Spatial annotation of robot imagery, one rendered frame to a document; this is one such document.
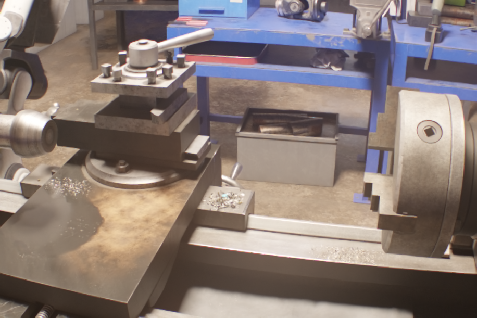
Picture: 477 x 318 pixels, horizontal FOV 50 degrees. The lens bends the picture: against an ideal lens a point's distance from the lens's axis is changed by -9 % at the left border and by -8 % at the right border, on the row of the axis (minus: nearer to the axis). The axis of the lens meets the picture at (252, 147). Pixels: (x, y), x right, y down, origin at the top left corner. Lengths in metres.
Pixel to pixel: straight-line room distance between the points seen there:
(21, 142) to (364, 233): 0.69
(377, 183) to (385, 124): 0.10
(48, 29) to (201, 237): 1.05
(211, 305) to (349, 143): 2.49
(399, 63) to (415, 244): 1.87
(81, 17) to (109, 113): 5.91
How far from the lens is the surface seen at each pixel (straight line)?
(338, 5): 6.33
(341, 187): 3.01
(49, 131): 1.00
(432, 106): 0.78
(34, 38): 1.91
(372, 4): 2.37
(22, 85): 1.91
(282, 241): 1.12
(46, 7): 1.93
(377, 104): 2.66
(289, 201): 2.85
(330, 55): 2.69
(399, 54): 2.58
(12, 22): 1.67
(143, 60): 1.10
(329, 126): 3.10
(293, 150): 2.91
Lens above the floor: 1.48
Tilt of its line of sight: 26 degrees down
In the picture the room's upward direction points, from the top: 1 degrees clockwise
